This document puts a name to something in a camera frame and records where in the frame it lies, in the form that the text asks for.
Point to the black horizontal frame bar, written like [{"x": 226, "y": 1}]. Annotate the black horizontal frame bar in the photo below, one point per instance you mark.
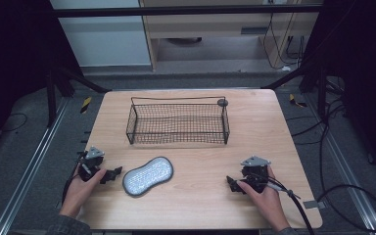
[{"x": 176, "y": 11}]

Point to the grey scrubbing sponge pad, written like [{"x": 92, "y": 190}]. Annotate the grey scrubbing sponge pad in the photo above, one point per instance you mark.
[{"x": 147, "y": 176}]

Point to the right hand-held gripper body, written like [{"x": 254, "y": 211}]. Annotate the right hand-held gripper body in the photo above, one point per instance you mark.
[{"x": 255, "y": 171}]

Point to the grey tape patch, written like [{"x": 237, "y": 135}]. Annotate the grey tape patch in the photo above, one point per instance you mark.
[{"x": 313, "y": 204}]

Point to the yellow black striped tape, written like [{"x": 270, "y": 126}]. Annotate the yellow black striped tape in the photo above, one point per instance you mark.
[
  {"x": 85, "y": 104},
  {"x": 296, "y": 102}
]

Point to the black metal stand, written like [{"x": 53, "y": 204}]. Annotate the black metal stand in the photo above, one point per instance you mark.
[
  {"x": 310, "y": 78},
  {"x": 54, "y": 94}
]

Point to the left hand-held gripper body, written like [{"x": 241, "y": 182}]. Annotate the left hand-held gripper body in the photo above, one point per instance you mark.
[{"x": 89, "y": 163}]

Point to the person's right hand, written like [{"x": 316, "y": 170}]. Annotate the person's right hand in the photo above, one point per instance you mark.
[{"x": 267, "y": 205}]

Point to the aluminium floor rail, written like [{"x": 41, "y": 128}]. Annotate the aluminium floor rail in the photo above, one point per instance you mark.
[
  {"x": 346, "y": 169},
  {"x": 29, "y": 169}
]

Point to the white cabinet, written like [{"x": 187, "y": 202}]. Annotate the white cabinet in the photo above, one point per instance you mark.
[{"x": 104, "y": 42}]

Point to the person's left hand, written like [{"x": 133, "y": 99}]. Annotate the person's left hand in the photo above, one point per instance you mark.
[{"x": 80, "y": 192}]

